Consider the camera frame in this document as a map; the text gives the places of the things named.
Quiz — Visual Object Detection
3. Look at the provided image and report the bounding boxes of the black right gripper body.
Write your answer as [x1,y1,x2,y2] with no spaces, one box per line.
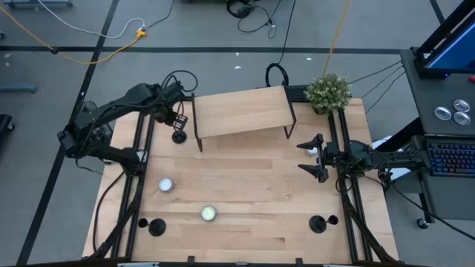
[317,142,341,168]

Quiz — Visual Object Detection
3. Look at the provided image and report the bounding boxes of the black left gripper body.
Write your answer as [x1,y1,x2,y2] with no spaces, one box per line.
[157,105,180,127]

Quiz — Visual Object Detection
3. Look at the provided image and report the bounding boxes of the black candlestick holder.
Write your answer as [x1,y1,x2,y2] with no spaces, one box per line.
[309,214,339,234]
[137,217,167,237]
[171,125,188,145]

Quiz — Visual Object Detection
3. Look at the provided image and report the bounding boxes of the green leaf patterned candle jar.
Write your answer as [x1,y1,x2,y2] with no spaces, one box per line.
[200,205,218,223]

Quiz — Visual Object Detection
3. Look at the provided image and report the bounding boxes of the potted green plant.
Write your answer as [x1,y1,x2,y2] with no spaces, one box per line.
[304,72,353,116]

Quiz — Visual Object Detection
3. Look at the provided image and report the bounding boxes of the black keyboard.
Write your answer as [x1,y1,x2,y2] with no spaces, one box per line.
[285,84,311,103]

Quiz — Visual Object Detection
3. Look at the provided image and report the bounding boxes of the wooden shelf black metal legs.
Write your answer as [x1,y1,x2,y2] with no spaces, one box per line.
[191,85,298,153]

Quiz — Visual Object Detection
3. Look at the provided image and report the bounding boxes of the white paper sheet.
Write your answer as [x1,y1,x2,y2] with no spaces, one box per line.
[372,135,411,182]

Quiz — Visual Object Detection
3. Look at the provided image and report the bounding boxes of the grey side desk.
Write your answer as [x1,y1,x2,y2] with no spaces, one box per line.
[399,47,475,220]

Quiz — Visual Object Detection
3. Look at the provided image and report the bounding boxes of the backlit colourful keyboard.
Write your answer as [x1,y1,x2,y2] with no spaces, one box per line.
[426,142,475,177]

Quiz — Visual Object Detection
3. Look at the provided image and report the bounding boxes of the grey metal bar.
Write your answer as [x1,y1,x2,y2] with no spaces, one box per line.
[0,83,38,94]

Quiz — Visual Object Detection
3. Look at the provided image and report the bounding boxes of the black chair base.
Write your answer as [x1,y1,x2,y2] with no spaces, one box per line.
[0,113,16,134]

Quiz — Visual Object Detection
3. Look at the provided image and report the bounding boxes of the black computer monitor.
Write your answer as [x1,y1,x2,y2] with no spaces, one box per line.
[413,0,475,79]

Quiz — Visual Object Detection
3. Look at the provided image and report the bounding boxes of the blue grey cart foot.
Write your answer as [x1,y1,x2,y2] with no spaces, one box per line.
[3,0,74,9]

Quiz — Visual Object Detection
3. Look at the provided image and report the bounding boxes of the black metal frame rails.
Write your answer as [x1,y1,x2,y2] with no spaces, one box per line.
[328,109,400,263]
[87,92,196,260]

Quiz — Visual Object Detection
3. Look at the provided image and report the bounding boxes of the yellow extension cord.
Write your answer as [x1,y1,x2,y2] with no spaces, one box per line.
[0,5,148,66]

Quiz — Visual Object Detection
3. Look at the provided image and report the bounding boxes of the black looped cable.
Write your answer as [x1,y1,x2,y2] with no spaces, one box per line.
[264,0,297,89]

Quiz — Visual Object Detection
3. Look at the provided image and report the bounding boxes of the thin black floor cable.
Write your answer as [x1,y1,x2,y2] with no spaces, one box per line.
[145,0,175,30]

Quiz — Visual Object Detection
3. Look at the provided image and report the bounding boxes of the yellow hanging cable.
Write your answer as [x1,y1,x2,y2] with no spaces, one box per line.
[322,0,352,78]

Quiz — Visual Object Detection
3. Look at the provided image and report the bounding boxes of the thick black cable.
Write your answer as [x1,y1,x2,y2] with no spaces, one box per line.
[389,181,475,242]

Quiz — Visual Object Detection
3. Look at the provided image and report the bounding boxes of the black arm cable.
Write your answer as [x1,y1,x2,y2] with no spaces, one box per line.
[91,171,126,254]

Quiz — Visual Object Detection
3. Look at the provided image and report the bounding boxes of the black cable coil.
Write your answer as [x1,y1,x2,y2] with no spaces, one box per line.
[226,0,278,40]

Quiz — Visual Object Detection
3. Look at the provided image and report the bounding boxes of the white cable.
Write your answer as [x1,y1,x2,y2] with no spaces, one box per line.
[36,0,146,40]

